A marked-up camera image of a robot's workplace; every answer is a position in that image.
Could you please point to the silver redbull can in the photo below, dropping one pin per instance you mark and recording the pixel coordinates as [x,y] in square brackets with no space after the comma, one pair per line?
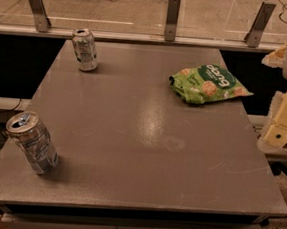
[33,138]

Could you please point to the white green soda can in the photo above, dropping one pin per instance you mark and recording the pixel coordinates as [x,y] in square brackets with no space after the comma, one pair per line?
[84,46]

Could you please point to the green snack bag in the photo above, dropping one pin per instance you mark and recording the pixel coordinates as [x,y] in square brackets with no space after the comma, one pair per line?
[207,83]

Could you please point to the white horizontal rail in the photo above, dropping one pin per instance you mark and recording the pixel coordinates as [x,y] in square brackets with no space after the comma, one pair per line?
[125,38]

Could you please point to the right metal bracket post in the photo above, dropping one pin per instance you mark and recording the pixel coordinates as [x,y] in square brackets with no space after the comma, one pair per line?
[254,35]

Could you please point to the metal bracket post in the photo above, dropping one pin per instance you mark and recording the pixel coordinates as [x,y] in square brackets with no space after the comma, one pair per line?
[172,13]
[254,35]
[41,19]

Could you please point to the middle metal bracket post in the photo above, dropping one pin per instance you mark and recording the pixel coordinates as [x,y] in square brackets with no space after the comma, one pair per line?
[172,13]

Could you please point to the left metal bracket post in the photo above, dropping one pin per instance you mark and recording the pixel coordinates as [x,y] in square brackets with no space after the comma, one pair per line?
[41,19]

